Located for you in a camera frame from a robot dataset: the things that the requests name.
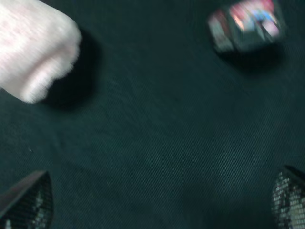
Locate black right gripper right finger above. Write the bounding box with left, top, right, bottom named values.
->
left=271, top=165, right=305, bottom=229

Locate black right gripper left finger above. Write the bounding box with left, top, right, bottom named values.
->
left=0, top=170, right=54, bottom=229

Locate pink towel with black band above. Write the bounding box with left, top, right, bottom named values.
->
left=0, top=0, right=82, bottom=104

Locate black tablecloth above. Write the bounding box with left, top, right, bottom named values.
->
left=0, top=0, right=305, bottom=229

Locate small black pink box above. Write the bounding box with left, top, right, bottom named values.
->
left=207, top=0, right=286, bottom=54

